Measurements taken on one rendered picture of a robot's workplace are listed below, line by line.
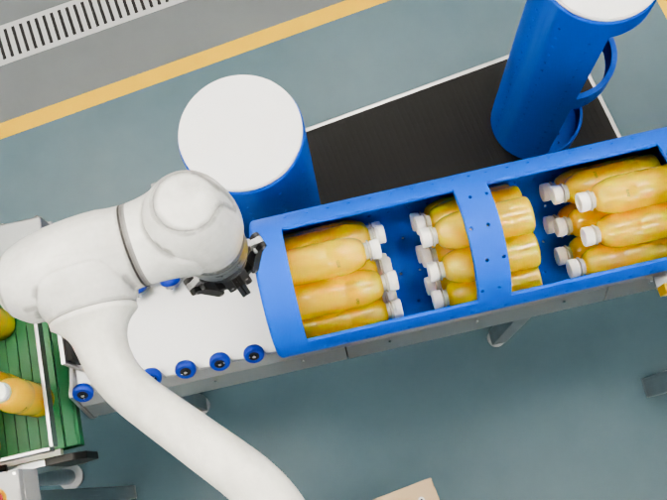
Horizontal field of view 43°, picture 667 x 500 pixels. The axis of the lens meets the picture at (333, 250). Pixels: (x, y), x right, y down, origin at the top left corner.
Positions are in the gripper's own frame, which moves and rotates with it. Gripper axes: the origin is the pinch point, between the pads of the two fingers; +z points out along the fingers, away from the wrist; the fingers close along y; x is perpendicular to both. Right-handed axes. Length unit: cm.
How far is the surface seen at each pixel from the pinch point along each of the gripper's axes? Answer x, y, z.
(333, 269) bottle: -0.2, 16.3, 29.8
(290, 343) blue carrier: -6.5, 1.4, 33.9
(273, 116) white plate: 40, 27, 45
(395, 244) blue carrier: 1, 33, 52
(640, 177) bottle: -19, 75, 29
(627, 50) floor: 32, 158, 149
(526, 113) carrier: 22, 95, 102
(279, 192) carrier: 27, 19, 53
